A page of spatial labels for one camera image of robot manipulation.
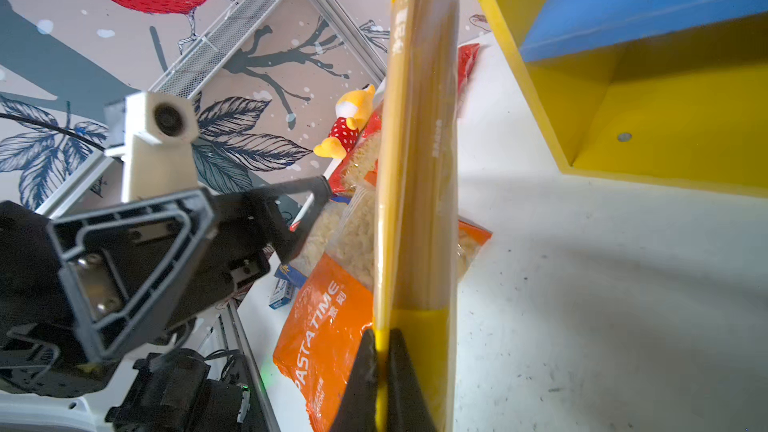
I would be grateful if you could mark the red macaroni bag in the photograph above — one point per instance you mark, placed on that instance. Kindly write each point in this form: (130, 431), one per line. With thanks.
(467, 57)
(361, 160)

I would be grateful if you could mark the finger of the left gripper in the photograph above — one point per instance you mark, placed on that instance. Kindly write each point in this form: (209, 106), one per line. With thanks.
(279, 216)

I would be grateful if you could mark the yellow plush toy red dress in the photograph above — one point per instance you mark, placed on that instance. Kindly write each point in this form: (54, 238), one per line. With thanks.
(353, 111)

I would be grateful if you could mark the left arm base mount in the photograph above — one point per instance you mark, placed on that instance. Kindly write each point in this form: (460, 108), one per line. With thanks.
(28, 412)

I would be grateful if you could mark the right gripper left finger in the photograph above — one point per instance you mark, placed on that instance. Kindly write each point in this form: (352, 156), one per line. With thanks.
(357, 409)

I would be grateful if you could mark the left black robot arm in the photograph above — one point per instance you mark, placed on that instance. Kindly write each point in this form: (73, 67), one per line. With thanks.
(173, 391)

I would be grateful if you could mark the yellow Pastatime spaghetti bag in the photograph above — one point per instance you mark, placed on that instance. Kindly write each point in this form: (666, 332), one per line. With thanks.
(416, 206)

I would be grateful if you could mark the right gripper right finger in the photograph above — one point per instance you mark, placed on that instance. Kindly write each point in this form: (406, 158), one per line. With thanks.
(407, 409)

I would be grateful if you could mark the blue macaroni bag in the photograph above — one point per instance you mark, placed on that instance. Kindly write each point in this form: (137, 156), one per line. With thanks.
(297, 271)

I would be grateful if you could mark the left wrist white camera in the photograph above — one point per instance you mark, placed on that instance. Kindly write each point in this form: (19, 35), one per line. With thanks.
(152, 134)

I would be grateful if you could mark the red macaroni bag near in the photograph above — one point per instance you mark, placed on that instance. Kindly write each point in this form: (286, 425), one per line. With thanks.
(361, 160)

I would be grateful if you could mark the yellow shelf pink blue boards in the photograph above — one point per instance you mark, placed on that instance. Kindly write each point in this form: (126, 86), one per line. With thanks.
(668, 92)

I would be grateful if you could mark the red macaroni bag far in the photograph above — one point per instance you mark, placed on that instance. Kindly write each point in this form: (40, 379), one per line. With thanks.
(467, 57)

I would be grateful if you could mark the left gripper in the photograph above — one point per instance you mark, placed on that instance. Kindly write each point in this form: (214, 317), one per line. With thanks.
(81, 292)

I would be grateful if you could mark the orange Pastatime macaroni bag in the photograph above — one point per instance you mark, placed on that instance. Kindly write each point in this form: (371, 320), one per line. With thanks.
(335, 306)

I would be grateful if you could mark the white mesh wall shelf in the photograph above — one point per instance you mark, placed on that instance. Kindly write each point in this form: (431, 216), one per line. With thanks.
(213, 49)

